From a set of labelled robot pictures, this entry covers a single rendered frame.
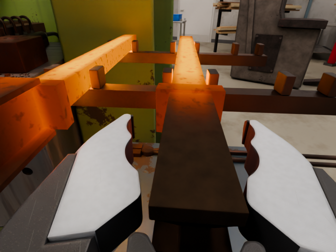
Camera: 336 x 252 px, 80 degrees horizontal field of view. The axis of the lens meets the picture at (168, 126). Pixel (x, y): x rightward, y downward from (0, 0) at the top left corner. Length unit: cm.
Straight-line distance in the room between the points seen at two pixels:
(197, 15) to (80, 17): 783
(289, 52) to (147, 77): 312
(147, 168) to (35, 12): 79
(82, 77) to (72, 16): 44
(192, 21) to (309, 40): 547
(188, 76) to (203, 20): 816
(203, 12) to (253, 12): 486
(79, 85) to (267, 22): 347
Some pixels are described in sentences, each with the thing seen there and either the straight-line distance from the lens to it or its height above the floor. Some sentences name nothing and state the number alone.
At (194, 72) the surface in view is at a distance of 20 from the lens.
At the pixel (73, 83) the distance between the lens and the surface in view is 20.
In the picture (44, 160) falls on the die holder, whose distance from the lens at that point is 59.
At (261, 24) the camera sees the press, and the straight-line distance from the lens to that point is 362.
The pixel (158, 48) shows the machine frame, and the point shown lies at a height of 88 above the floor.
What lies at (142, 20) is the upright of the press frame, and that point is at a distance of 61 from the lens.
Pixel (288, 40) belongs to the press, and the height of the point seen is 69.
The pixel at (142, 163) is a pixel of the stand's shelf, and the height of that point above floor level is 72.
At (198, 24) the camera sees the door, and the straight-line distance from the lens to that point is 839.
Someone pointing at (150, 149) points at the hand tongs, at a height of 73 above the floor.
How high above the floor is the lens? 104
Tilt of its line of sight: 30 degrees down
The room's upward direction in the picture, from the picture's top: 1 degrees clockwise
